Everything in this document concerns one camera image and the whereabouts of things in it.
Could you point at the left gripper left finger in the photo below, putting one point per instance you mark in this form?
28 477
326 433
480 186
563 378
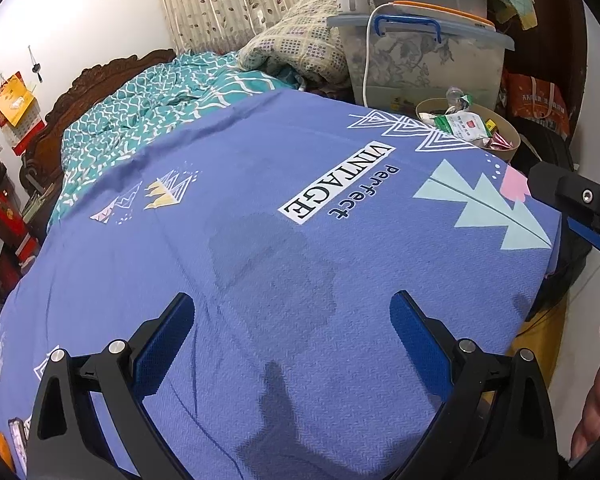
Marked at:
66 440

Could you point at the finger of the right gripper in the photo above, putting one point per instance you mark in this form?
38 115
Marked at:
592 237

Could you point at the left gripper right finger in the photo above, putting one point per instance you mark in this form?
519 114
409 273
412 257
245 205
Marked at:
494 421

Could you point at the pink red wrapper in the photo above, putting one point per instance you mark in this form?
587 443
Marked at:
497 142

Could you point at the green white snack packet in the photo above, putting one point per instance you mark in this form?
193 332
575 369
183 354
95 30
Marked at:
466 126

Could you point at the clear plastic bottle green label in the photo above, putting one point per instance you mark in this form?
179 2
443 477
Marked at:
458 101

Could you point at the round beige trash bin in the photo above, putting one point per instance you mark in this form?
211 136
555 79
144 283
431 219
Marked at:
427 110

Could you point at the black smartphone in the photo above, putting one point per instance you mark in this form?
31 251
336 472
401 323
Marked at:
19 430

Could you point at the orange fruit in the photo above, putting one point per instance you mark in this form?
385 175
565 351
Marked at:
5 453

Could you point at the orange printed bag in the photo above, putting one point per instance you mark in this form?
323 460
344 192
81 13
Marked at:
536 100

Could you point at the yellow brown cardboard box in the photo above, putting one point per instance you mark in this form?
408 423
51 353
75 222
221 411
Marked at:
491 125

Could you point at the red gift box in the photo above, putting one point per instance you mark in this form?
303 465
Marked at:
15 234

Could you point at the carved wooden headboard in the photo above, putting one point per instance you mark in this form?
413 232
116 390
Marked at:
41 164

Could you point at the teal patterned bedspread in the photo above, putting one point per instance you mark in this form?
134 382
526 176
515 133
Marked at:
149 105

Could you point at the folded grey checked quilt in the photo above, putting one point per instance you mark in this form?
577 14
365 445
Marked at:
303 41

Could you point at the clear storage box blue handle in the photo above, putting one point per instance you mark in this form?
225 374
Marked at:
397 61

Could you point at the red yellow wall calendar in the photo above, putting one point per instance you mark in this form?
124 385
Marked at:
20 114

